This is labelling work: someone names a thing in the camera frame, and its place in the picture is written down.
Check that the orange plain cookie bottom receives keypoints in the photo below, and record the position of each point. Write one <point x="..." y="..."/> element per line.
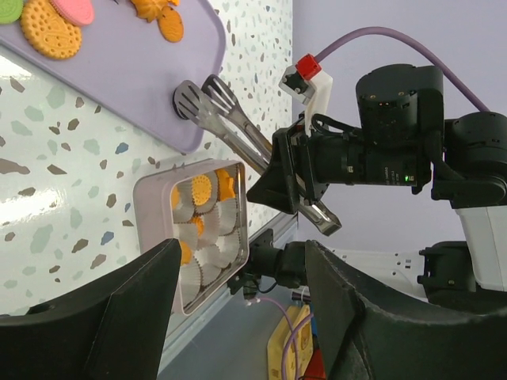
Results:
<point x="170" y="24"/>

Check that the black sandwich cookie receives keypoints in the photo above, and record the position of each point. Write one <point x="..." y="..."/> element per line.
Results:
<point x="176" y="107"/>

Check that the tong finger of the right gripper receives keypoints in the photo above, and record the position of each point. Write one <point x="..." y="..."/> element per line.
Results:
<point x="279" y="187"/>

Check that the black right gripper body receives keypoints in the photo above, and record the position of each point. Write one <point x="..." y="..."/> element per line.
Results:
<point x="302" y="165"/>

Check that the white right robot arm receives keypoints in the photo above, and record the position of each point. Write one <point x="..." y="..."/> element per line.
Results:
<point x="404" y="140"/>

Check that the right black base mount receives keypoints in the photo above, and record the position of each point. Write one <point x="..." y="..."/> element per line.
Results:
<point x="269" y="267"/>

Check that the orange fish cookie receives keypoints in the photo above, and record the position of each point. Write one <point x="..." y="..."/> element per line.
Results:
<point x="226" y="185"/>
<point x="186" y="253"/>

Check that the orange flower cookie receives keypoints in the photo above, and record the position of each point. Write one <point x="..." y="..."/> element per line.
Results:
<point x="175" y="197"/>
<point x="198" y="221"/>

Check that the pink round cookie lower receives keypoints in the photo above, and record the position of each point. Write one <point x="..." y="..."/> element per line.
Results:
<point x="77" y="12"/>

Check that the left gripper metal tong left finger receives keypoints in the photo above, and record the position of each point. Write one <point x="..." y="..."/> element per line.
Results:
<point x="111" y="328"/>

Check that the lilac plastic tray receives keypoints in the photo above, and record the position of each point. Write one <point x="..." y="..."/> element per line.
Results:
<point x="126" y="65"/>

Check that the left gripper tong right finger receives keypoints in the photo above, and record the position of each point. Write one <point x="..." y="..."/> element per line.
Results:
<point x="368" y="330"/>

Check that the square cookie tin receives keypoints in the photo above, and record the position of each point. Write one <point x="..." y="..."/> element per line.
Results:
<point x="220" y="252"/>

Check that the orange round cookie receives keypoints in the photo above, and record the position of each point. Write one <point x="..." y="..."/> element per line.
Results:
<point x="201" y="189"/>
<point x="48" y="32"/>

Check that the orange fish cookie top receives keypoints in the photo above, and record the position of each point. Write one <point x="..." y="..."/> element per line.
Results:
<point x="186" y="253"/>

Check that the aluminium mounting rail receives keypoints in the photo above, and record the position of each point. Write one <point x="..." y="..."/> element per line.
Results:
<point x="226" y="337"/>

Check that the green round cookie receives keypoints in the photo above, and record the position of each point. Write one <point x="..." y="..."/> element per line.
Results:
<point x="10" y="11"/>

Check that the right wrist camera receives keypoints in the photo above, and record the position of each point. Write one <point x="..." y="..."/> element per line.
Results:
<point x="310" y="85"/>

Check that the metal tong finger of the right gripper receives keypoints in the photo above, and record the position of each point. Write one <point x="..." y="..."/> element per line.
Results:
<point x="197" y="106"/>

